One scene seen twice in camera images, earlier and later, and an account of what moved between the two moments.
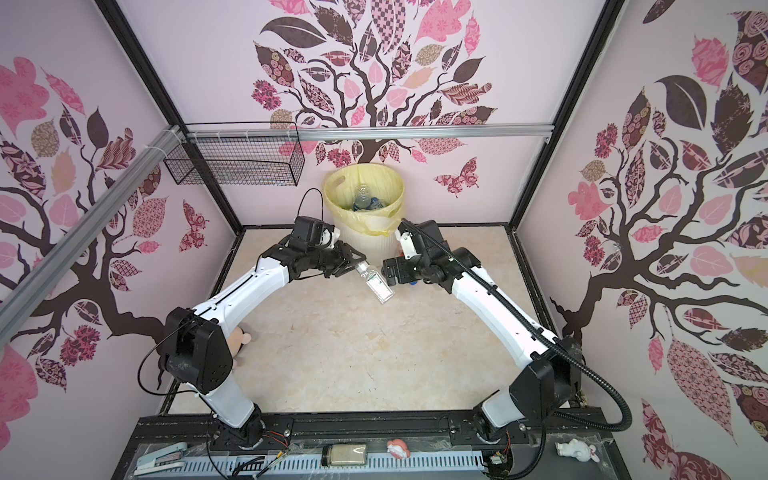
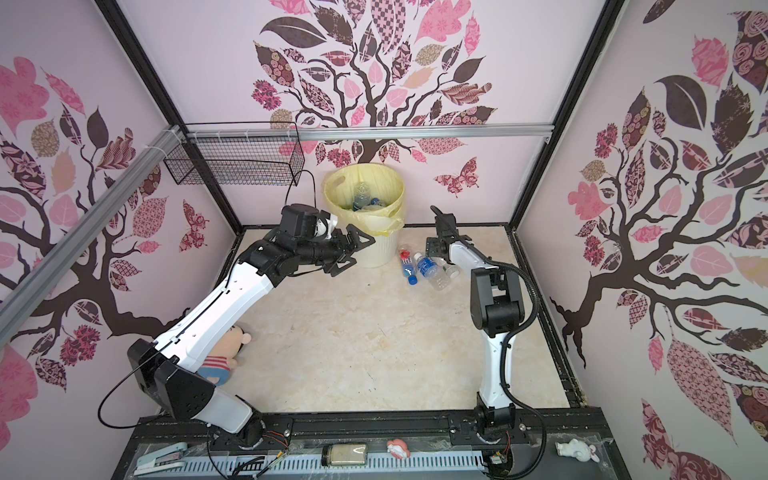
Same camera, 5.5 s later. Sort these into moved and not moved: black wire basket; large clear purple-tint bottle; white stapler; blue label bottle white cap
Moved: large clear purple-tint bottle
Not moved: blue label bottle white cap; white stapler; black wire basket
